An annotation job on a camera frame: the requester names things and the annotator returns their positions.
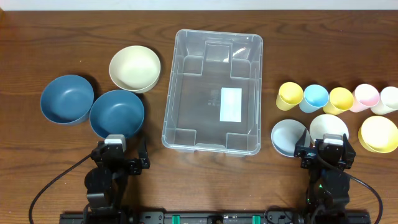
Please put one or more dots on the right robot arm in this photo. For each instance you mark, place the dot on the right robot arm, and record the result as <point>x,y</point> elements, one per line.
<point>327,190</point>

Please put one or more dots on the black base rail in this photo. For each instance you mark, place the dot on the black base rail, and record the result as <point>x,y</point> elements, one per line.
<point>276,217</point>

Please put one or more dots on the white cup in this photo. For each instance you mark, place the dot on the white cup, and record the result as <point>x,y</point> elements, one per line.
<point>387,102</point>

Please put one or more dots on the beige bowl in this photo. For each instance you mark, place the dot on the beige bowl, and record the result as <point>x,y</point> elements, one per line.
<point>135,68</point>

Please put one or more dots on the yellow cup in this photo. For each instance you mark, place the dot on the yellow cup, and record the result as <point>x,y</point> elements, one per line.
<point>340,100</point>
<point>289,95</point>

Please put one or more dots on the pink cup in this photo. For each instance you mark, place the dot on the pink cup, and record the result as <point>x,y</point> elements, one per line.
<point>365,97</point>

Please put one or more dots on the dark blue bowl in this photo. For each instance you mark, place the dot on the dark blue bowl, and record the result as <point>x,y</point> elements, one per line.
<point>67,100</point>
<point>117,112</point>

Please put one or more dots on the white small bowl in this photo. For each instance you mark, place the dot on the white small bowl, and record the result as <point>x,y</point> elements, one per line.
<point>327,124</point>

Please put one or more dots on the white label in container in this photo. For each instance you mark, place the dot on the white label in container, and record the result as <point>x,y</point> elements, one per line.
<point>231,105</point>

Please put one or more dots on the light blue cup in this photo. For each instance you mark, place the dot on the light blue cup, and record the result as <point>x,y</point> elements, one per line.
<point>315,97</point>

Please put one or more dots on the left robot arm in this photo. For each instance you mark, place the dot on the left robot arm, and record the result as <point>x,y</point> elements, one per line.
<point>107,182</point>

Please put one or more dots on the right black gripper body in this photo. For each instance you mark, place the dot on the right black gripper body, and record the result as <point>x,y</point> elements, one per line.
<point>308,154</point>

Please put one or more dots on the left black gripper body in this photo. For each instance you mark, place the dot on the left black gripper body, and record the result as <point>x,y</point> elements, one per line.
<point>132,163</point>

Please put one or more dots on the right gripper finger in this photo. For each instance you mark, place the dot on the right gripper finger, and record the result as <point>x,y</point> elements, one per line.
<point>302,141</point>
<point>349,151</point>

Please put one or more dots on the yellow small bowl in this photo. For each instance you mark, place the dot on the yellow small bowl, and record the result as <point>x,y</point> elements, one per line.
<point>378,134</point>

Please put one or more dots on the clear plastic storage container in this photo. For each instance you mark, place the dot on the clear plastic storage container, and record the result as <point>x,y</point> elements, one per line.
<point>204,62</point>

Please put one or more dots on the light blue small bowl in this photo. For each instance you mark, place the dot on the light blue small bowl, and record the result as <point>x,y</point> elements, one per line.
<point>285,135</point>

